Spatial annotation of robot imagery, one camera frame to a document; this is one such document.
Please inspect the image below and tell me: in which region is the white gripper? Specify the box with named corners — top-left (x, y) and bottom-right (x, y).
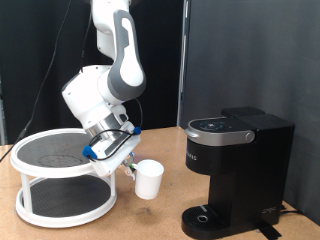
top-left (89, 121), bottom-right (142, 182)

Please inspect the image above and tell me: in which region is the white mug green-marked handle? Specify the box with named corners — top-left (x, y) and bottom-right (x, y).
top-left (128, 159), bottom-right (165, 201)

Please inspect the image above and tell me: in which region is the black Keurig coffee machine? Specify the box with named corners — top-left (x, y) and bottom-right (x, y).
top-left (181, 105), bottom-right (296, 240)

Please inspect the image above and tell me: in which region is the white two-tier turntable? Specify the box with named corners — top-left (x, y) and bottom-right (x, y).
top-left (9, 127), bottom-right (118, 229)

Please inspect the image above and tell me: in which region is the black tape strip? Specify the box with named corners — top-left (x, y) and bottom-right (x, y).
top-left (256, 223), bottom-right (283, 240)

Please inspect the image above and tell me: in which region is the black curtain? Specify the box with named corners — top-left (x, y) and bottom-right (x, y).
top-left (0, 0), bottom-right (185, 145)

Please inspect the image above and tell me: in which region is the grey backdrop panel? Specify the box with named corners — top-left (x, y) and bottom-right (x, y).
top-left (181, 0), bottom-right (320, 226)

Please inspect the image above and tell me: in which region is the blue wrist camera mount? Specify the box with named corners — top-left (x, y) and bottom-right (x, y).
top-left (81, 144), bottom-right (99, 161)

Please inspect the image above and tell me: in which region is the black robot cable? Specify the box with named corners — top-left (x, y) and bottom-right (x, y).
top-left (0, 0), bottom-right (144, 164)

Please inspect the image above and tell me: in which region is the metal vertical frame pole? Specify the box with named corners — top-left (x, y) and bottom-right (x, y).
top-left (175, 0), bottom-right (192, 128)

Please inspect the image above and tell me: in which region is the grey vertical post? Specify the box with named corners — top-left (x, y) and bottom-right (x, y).
top-left (0, 94), bottom-right (7, 145)

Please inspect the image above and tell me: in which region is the black power cable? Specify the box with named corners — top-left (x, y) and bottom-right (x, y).
top-left (279, 204), bottom-right (306, 216)

